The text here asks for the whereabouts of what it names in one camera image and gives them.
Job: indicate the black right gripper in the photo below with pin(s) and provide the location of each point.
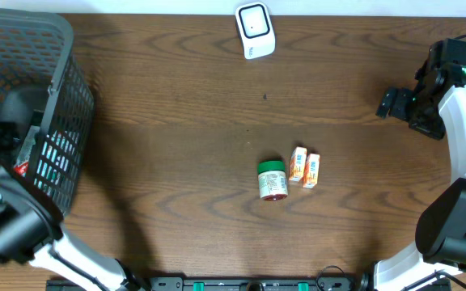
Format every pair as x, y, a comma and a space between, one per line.
434, 128

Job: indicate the orange juice box pair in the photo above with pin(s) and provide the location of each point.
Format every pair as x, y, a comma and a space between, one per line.
304, 167

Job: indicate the green lid white jar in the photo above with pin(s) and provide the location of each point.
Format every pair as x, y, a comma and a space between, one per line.
272, 180

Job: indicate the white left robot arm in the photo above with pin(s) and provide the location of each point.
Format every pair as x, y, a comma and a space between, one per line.
32, 228

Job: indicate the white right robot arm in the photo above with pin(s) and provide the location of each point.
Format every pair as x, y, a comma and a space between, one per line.
435, 107

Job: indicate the white barcode scanner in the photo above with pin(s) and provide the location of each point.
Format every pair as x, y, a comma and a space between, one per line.
255, 30

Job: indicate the grey plastic mesh basket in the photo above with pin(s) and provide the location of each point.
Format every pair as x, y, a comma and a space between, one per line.
36, 54

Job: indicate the red snack packet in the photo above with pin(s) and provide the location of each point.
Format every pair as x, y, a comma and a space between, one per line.
21, 168

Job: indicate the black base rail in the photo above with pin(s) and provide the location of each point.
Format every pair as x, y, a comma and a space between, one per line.
328, 283

